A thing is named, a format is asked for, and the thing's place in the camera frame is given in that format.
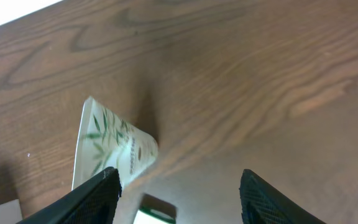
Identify white lotion tube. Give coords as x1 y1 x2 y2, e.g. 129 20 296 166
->
71 97 158 189

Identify white box with brown interior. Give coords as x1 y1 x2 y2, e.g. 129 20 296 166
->
0 199 23 224

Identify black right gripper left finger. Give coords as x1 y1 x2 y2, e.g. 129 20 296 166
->
20 167 122 224

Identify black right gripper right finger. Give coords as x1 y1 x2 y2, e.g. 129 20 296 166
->
239 169 322 224

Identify green white soap packet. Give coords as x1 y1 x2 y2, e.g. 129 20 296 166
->
133 194 177 224

